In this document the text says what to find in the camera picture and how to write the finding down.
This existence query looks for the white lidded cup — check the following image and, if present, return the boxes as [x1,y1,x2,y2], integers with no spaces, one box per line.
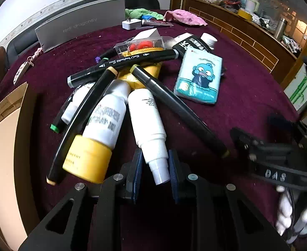
[245,0,260,14]

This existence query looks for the black marker with grey caps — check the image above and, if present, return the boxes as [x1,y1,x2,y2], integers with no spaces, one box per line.
[67,49,179,89]

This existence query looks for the black marker with green cap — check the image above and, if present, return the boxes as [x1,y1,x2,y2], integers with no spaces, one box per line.
[50,82,96,134]

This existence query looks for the yellow packet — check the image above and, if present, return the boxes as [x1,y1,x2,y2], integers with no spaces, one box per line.
[116,46,166,91]

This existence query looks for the grey rectangular box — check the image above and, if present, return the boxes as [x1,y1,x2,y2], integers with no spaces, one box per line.
[35,0,126,53]

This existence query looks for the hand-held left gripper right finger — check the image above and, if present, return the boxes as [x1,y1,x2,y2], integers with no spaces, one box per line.
[169,149,292,251]

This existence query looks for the black marker with beige caps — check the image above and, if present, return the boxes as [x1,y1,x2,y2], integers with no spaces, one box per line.
[46,66,118,187]

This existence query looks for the white charger plug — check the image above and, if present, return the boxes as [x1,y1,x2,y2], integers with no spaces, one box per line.
[122,18,143,30]

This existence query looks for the steel thermos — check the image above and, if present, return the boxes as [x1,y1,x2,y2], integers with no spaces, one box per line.
[274,18,287,40]

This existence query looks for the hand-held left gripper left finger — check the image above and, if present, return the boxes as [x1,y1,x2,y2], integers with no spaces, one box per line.
[18,149,145,251]

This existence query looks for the teal cartoon tissue pack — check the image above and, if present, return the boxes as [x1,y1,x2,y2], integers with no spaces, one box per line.
[173,48,224,107]

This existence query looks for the black leather sofa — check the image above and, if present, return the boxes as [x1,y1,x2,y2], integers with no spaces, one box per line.
[6,0,161,63]

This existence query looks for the cardboard tray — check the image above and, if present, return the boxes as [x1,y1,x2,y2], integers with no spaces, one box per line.
[0,82,39,243]

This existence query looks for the white spray bottle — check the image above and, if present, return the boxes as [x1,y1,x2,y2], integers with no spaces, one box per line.
[127,88,170,186]

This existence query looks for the person's right hand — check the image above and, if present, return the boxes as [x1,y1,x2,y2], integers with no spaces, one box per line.
[275,185,307,244]

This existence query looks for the green cloth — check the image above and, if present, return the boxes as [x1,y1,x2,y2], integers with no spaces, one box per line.
[125,7,165,21]

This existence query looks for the white bottle with yellow cap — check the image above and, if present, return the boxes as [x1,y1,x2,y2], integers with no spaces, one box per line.
[62,79,131,185]

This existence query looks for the black marker with olive caps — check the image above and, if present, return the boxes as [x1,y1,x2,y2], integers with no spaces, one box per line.
[129,63,231,160]

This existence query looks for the yellow container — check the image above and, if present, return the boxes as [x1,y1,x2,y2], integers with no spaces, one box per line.
[237,8,252,20]

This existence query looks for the clear case with red earplugs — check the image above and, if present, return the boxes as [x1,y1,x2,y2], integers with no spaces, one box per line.
[114,35,175,58]

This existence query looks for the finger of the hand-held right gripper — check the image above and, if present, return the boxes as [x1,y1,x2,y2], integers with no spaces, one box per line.
[268,113,307,143]
[230,127,264,160]

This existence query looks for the pink cloth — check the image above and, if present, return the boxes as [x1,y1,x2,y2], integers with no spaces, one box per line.
[163,9,208,27]

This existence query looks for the white square box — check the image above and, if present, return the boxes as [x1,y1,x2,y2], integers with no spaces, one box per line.
[129,28,161,45]

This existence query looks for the small white bottle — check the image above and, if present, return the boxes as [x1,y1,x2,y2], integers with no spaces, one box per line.
[61,82,96,124]

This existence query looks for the white key fob with cord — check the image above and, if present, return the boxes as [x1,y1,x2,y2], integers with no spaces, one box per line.
[13,47,44,86]

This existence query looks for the red tangled cables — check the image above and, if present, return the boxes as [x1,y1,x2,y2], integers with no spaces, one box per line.
[221,0,245,8]

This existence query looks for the wooden cabinet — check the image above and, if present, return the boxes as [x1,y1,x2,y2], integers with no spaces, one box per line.
[181,0,307,84]

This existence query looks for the flat red packet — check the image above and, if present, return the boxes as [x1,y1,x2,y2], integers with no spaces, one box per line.
[140,19,174,28]

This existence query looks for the black marker with purple cap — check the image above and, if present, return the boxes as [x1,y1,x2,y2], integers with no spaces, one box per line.
[94,47,119,64]

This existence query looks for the black packet with white cap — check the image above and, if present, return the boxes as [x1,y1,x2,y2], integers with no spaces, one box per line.
[172,32,219,56]

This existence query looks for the bamboo print panel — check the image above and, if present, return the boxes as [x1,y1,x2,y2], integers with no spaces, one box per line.
[283,69,307,111]

